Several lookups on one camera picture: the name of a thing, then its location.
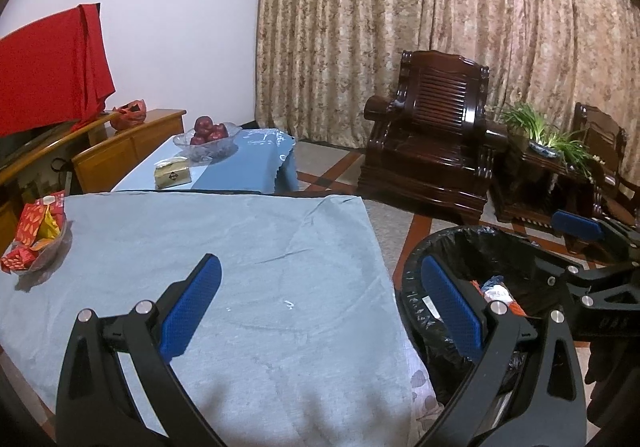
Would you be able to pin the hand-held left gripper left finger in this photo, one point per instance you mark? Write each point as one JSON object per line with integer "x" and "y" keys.
{"x": 192, "y": 307}

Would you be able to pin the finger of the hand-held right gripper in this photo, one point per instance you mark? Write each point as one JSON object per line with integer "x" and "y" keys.
{"x": 575, "y": 224}
{"x": 555, "y": 269}

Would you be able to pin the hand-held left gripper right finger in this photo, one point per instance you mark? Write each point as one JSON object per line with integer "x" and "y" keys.
{"x": 452, "y": 307}

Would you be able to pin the white carton box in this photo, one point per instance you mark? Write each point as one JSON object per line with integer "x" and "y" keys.
{"x": 496, "y": 294}

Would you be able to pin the orange foam fruit net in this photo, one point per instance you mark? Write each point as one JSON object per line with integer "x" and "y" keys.
{"x": 516, "y": 310}

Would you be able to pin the bin with black liner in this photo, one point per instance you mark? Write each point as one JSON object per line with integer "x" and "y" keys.
{"x": 500, "y": 252}

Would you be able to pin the dark wooden side table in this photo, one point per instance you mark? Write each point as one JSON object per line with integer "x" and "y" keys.
{"x": 530, "y": 192}

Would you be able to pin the dark wooden armchair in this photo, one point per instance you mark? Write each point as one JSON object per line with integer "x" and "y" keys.
{"x": 605, "y": 147}
{"x": 430, "y": 137}

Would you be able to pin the floral white tablecloth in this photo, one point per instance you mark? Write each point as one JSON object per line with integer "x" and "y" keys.
{"x": 425, "y": 407}

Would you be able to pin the green potted plant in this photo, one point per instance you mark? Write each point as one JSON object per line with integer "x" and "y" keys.
{"x": 535, "y": 124}

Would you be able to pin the gold tissue box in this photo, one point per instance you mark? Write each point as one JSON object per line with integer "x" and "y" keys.
{"x": 172, "y": 174}

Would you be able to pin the blue coffee table cloth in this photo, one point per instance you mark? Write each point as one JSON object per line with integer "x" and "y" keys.
{"x": 250, "y": 162}

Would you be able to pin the glass fruit bowl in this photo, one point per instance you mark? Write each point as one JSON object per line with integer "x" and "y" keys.
{"x": 210, "y": 151}

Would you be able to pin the glass bowl of red snack packets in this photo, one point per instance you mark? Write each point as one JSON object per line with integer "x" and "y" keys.
{"x": 37, "y": 237}

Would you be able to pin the wooden tv cabinet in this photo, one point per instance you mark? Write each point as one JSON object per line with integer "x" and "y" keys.
{"x": 130, "y": 147}

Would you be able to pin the red apples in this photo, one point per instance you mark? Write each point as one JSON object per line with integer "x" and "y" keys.
{"x": 209, "y": 131}

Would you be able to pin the red bag on cabinet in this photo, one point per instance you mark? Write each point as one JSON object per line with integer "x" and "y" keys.
{"x": 129, "y": 114}

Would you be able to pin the black television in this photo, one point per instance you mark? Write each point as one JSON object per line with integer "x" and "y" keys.
{"x": 35, "y": 147}

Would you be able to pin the patterned beige curtain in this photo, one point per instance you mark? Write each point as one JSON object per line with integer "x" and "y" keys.
{"x": 425, "y": 27}

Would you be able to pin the red cloth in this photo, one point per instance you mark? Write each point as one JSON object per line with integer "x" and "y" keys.
{"x": 45, "y": 72}

